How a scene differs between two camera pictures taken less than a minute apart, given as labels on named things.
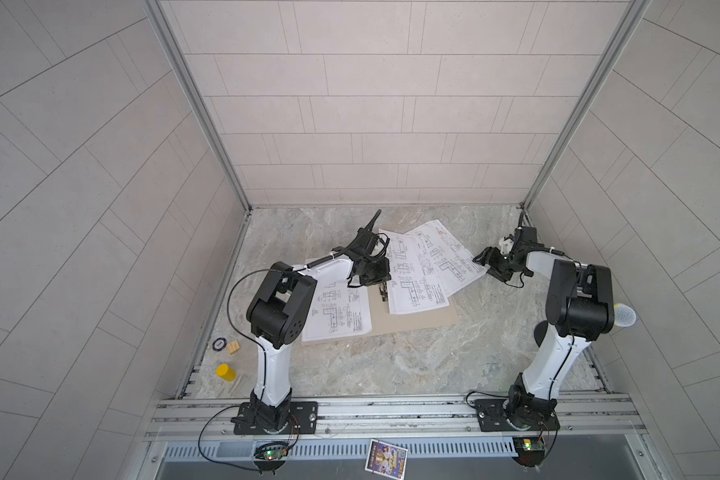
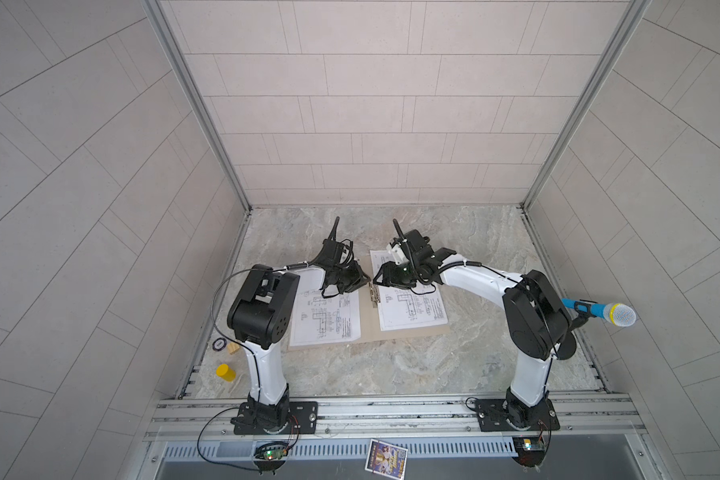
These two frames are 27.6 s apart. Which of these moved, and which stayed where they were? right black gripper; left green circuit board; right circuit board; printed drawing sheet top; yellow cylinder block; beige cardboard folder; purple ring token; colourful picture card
Moved: right black gripper; beige cardboard folder
Stayed: printed drawing sheet top; left green circuit board; colourful picture card; yellow cylinder block; right circuit board; purple ring token
